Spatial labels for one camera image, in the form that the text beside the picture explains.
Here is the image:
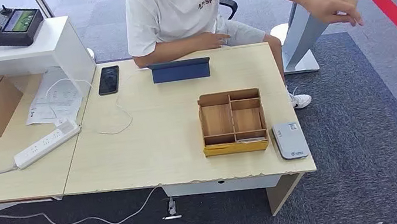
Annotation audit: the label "person's left hand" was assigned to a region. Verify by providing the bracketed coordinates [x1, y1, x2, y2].
[304, 0, 364, 35]

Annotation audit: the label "person's right hand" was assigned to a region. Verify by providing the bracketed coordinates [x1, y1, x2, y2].
[196, 28, 233, 52]

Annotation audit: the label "person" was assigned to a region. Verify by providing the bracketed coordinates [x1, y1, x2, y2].
[120, 0, 375, 133]

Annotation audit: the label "grey card reader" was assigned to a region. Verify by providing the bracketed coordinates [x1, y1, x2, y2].
[271, 119, 312, 163]

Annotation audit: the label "person's white shoe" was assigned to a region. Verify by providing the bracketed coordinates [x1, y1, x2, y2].
[288, 84, 314, 111]

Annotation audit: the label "white room key card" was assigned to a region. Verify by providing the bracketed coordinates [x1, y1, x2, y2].
[236, 135, 266, 145]

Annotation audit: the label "black office chair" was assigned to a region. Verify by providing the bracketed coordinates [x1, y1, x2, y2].
[119, 0, 240, 36]

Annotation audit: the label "grey white kiosk stand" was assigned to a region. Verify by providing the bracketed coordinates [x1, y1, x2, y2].
[265, 0, 397, 78]

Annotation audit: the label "blue tablet case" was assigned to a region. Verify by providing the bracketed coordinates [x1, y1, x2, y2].
[146, 55, 213, 86]

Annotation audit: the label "wooden compartment box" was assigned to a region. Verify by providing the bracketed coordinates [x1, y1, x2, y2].
[195, 85, 271, 161]

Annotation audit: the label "black smartphone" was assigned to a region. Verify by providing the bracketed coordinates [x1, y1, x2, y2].
[95, 65, 124, 96]

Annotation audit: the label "printed paper sheets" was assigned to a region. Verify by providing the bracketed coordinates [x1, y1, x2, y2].
[18, 63, 87, 130]

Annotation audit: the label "floor socket with plug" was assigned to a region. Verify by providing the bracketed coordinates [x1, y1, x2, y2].
[159, 195, 183, 221]

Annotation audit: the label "white charger plug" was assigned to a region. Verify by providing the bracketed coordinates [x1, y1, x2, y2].
[55, 118, 77, 136]

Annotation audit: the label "grey metal pole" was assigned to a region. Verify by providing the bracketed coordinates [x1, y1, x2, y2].
[33, 0, 56, 21]

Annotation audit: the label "white power strip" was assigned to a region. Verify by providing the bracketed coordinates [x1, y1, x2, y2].
[9, 118, 86, 172]

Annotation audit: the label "thin white charging cable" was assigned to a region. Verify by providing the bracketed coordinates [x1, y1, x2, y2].
[42, 65, 158, 145]

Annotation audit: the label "white floor cable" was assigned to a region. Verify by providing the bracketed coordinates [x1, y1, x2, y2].
[0, 186, 166, 224]

